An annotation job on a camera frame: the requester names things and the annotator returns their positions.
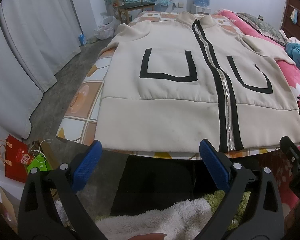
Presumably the green paper bag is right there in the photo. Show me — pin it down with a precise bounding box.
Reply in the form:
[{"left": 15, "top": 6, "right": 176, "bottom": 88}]
[{"left": 27, "top": 153, "right": 52, "bottom": 173}]

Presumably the green fluffy sleeve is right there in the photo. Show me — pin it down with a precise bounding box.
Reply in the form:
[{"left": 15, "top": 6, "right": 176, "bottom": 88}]
[{"left": 204, "top": 190, "right": 251, "bottom": 231}]

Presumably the grey lace pillow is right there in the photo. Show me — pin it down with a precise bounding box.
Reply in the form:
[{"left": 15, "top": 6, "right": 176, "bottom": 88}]
[{"left": 236, "top": 12, "right": 286, "bottom": 46}]

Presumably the white curtain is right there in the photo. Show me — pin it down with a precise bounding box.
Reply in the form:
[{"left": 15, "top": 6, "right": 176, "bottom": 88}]
[{"left": 0, "top": 0, "right": 81, "bottom": 139}]

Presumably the white plastic bag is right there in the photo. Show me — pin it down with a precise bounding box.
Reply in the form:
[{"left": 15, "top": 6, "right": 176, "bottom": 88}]
[{"left": 94, "top": 16, "right": 121, "bottom": 40}]

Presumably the pink floral blanket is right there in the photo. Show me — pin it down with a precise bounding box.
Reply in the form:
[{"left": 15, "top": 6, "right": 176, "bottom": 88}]
[{"left": 214, "top": 10, "right": 300, "bottom": 215}]

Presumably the small blue carton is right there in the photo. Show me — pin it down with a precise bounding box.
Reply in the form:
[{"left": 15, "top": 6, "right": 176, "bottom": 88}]
[{"left": 78, "top": 33, "right": 87, "bottom": 46}]

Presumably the red paper gift bag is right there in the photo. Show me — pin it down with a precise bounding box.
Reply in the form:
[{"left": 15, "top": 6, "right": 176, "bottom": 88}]
[{"left": 0, "top": 135, "right": 33, "bottom": 183}]

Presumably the beige zip jacket black trim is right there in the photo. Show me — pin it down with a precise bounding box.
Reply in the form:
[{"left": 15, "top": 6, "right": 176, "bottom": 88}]
[{"left": 95, "top": 12, "right": 300, "bottom": 153}]

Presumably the wooden chair black seat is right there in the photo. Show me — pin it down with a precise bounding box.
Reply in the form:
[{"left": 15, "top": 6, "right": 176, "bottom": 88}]
[{"left": 114, "top": 0, "right": 155, "bottom": 24}]

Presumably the white fluffy robe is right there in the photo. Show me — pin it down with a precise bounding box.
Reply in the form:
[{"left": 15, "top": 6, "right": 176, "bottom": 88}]
[{"left": 96, "top": 198, "right": 218, "bottom": 239}]

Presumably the person left hand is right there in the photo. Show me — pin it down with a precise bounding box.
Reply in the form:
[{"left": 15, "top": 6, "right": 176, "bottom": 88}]
[{"left": 128, "top": 233, "right": 167, "bottom": 240}]

